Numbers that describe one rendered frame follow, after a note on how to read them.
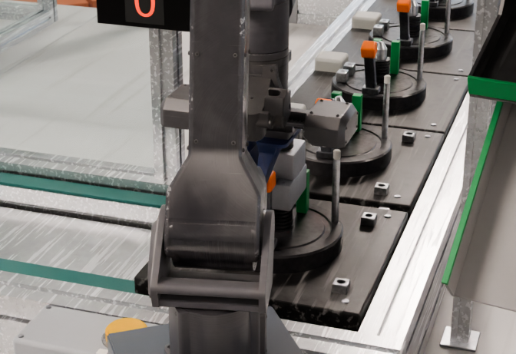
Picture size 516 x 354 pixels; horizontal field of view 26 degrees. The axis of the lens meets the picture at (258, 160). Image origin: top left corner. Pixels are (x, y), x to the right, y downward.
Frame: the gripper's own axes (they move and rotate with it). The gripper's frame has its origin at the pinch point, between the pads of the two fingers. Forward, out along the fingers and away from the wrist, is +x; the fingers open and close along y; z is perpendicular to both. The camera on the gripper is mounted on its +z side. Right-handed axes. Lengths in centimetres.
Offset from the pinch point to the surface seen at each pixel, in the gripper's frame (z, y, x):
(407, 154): -36.0, 8.4, 12.2
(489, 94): 0.1, 22.0, -9.8
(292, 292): 2.5, 4.6, 12.6
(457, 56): -79, 8, 12
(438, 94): -60, 8, 12
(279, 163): -5.3, 0.6, 2.2
